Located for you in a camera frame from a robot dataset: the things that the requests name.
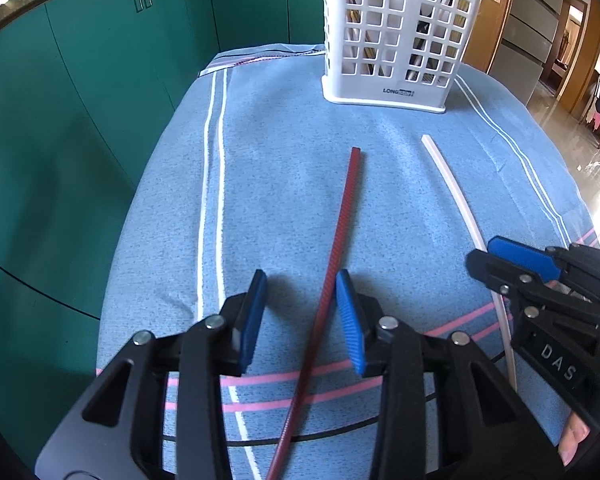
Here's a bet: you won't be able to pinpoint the blue striped table cloth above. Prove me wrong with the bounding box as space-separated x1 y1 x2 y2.
96 44 597 479

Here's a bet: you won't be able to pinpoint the teal lower kitchen cabinets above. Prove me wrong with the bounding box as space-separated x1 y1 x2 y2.
0 0 323 465

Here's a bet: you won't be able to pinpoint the dark red chopstick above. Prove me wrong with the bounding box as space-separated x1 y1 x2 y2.
265 148 362 480

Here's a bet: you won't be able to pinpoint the person's hand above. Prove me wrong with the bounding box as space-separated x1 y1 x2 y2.
557 412 590 466

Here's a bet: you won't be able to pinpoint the wooden glass sliding door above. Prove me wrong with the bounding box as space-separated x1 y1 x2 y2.
463 0 513 73

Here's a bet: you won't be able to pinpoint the white plastic utensil basket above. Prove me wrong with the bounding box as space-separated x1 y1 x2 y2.
322 0 481 113

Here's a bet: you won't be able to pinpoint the silver refrigerator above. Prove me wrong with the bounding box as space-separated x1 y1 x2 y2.
489 0 564 103

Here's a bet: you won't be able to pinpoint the cream white chopstick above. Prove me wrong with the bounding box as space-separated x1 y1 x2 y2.
422 134 518 390

